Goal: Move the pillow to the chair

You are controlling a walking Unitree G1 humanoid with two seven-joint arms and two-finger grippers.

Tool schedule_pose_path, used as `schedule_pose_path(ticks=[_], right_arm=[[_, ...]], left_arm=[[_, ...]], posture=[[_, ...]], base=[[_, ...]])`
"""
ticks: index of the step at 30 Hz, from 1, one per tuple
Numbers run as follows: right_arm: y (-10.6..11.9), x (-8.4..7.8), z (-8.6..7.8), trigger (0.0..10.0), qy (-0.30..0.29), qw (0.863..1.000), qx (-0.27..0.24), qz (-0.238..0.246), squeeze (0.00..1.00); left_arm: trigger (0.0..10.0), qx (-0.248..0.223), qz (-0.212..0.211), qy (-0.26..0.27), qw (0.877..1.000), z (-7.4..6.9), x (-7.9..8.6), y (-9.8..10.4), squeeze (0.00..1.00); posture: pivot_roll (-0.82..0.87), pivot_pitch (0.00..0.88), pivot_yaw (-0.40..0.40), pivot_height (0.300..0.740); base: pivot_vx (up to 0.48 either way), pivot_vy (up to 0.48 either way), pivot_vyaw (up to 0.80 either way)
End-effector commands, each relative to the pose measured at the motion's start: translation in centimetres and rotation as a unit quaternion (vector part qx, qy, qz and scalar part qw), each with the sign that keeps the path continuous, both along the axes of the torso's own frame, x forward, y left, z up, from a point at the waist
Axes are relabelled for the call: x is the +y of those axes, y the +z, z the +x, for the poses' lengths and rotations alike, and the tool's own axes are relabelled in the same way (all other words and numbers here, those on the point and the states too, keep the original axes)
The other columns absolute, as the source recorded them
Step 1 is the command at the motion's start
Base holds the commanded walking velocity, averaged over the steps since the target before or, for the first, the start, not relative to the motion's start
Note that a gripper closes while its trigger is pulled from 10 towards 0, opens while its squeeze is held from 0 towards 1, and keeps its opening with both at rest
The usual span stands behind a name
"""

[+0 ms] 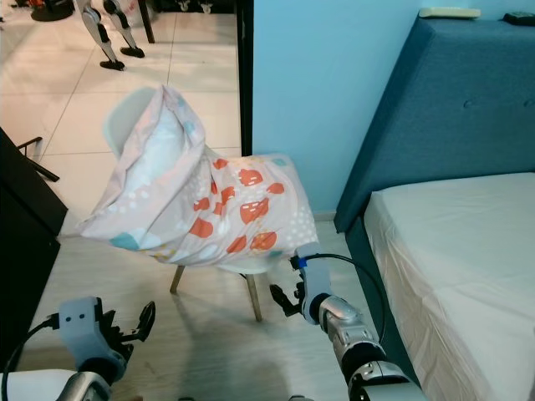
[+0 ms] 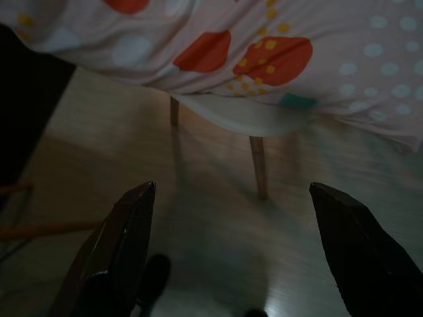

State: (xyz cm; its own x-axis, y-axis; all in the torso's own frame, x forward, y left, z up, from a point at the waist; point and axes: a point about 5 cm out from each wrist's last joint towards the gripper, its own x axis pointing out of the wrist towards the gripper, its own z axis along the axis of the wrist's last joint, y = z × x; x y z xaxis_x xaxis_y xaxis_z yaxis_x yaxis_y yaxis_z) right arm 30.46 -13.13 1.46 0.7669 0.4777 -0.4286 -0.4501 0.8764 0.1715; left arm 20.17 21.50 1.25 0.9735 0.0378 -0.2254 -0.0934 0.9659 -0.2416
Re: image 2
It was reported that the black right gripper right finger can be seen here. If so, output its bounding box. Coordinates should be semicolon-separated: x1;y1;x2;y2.
309;182;423;317

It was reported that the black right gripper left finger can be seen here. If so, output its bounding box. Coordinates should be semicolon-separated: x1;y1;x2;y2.
49;180;157;317

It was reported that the white chair with wooden legs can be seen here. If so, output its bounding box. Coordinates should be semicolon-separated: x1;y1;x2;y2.
169;93;318;201

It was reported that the dark furniture panel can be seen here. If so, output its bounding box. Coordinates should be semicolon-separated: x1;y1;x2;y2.
0;22;77;189

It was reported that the pink blanket with red spots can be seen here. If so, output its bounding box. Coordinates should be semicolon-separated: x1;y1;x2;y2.
0;0;423;153

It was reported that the orange rod frame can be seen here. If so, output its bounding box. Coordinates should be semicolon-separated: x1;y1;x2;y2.
0;183;103;240

